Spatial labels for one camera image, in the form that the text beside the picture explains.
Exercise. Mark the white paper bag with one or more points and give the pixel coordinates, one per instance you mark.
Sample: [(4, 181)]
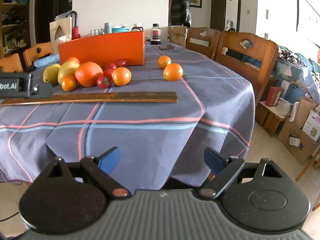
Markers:
[(60, 31)]

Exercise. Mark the brown paper bag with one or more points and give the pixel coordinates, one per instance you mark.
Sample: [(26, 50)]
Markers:
[(306, 104)]

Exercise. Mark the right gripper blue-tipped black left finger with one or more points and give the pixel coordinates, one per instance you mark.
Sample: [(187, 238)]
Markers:
[(98, 169)]

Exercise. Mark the red tomato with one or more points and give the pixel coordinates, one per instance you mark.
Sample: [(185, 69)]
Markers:
[(121, 63), (110, 66), (104, 82), (108, 73)]

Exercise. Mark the red tomato back left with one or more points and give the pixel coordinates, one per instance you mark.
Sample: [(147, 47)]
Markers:
[(110, 66)]

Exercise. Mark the dark bottle red label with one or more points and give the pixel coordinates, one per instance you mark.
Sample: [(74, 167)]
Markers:
[(155, 37)]

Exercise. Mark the wooden chair near right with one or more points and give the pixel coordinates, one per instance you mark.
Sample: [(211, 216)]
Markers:
[(250, 56)]

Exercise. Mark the orange behind lemons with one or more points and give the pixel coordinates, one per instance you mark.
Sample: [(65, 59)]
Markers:
[(73, 59)]

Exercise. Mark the wooden chair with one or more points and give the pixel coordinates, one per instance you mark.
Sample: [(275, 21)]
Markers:
[(250, 56), (203, 40), (37, 51), (11, 64)]

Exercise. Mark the blue plaid tablecloth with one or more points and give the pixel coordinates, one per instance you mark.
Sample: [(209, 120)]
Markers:
[(157, 141)]

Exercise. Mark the large orange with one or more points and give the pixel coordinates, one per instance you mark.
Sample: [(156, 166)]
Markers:
[(88, 73)]

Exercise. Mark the black smartphone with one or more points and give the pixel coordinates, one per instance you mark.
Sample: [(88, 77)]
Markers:
[(166, 47)]

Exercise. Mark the low wooden stool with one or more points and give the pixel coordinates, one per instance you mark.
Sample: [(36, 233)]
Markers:
[(269, 118)]

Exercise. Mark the red tomato middle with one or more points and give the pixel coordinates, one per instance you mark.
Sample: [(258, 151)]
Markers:
[(108, 73)]

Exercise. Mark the red gift box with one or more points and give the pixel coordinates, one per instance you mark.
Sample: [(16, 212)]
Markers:
[(273, 96)]

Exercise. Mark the large floor cardboard box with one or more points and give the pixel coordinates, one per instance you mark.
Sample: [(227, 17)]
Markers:
[(298, 143)]

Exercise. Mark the yellow lemon right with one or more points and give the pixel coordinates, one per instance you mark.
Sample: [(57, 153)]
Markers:
[(67, 68)]

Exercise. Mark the wooden chair far right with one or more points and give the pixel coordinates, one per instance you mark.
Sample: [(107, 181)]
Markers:
[(203, 40)]

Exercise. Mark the orange cardboard box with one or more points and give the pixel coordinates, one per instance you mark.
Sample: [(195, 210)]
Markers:
[(107, 48)]

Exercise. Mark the teal bowl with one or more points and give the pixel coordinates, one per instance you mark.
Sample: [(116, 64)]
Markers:
[(120, 29)]

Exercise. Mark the red folded umbrella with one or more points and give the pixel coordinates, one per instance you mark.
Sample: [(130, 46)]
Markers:
[(75, 29)]

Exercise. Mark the wooden chair left near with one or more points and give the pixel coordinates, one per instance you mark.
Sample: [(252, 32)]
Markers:
[(11, 64)]

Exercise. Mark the dark jacket on rack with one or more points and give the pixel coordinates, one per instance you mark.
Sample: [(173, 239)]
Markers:
[(179, 13)]

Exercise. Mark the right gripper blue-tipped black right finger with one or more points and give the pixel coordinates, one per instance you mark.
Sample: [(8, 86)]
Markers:
[(225, 170)]

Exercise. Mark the light blue cup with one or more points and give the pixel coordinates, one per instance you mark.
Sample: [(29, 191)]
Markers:
[(107, 28)]

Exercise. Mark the yellow lemon left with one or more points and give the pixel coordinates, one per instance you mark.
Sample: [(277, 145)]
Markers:
[(50, 74)]

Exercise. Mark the small orange front left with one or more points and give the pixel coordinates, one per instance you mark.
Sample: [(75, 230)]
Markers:
[(68, 83)]

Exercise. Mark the yellow lemon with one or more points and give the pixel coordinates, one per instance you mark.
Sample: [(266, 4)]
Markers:
[(67, 68), (50, 74)]

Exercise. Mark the wooden chair left far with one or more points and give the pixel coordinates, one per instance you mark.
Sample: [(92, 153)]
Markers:
[(37, 51)]

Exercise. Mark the red tomato front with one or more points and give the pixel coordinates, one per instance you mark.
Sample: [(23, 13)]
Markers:
[(104, 82)]

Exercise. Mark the red tomato back right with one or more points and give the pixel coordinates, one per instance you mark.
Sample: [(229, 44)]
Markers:
[(121, 63)]

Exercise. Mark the small cardboard box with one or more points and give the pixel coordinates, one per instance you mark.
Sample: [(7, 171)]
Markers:
[(178, 35)]

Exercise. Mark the long wooden ruler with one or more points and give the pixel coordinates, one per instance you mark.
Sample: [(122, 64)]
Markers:
[(167, 97)]

